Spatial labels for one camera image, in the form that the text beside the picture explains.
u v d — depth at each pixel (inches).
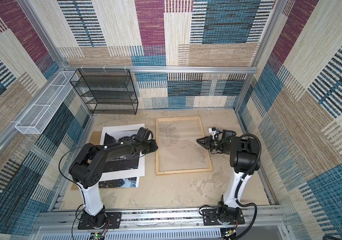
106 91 43.7
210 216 28.8
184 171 34.4
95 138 41.7
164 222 28.8
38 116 28.6
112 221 28.9
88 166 19.8
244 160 21.4
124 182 33.5
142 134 30.6
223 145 31.3
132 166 36.1
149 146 33.6
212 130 37.8
